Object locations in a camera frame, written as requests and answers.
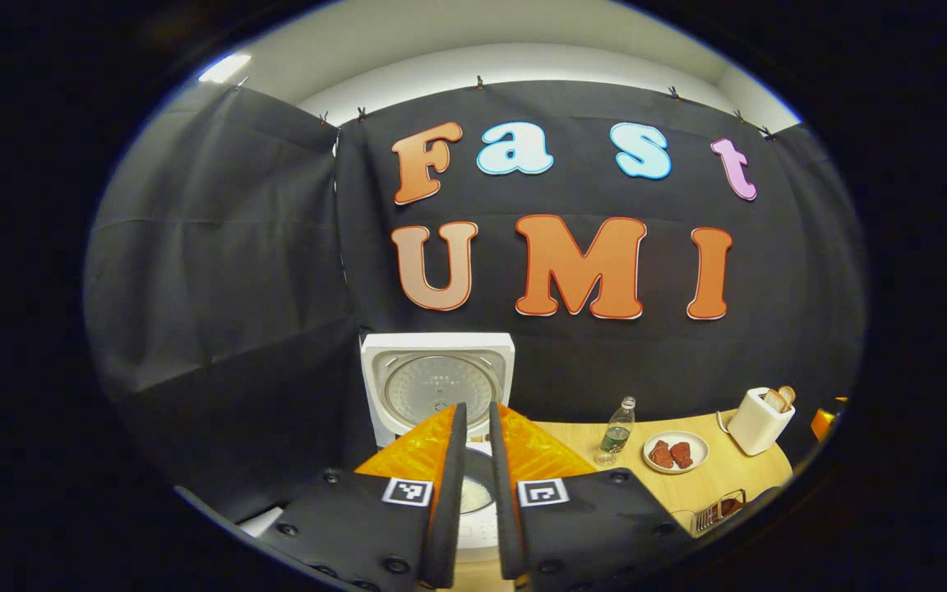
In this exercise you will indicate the white rice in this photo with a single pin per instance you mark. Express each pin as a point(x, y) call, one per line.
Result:
point(476, 493)

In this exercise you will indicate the black backdrop cloth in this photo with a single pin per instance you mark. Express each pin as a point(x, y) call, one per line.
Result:
point(235, 288)

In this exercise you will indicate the white box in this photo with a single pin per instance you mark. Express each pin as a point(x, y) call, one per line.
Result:
point(264, 520)

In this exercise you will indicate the bread slice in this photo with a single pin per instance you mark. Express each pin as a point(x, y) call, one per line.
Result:
point(787, 395)
point(773, 400)

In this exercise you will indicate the clear plastic water bottle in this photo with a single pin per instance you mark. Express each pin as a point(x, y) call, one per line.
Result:
point(615, 436)

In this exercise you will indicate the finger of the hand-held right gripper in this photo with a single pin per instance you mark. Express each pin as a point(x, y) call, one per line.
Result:
point(825, 419)

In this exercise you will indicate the red meat piece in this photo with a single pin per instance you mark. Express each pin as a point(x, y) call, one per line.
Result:
point(681, 455)
point(661, 455)

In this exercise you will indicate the white toaster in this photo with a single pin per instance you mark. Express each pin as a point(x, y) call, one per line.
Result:
point(757, 427)

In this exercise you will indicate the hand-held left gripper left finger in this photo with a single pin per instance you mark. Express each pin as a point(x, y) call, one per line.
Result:
point(445, 534)

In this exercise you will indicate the white rice cooker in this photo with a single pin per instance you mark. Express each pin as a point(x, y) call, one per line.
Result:
point(432, 386)

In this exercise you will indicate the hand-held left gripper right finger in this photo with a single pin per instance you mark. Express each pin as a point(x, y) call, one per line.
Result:
point(506, 534)

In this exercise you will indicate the ceiling light panel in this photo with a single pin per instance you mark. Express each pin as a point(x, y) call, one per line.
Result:
point(224, 67)

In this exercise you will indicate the white round plate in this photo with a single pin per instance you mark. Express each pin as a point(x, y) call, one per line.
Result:
point(677, 469)

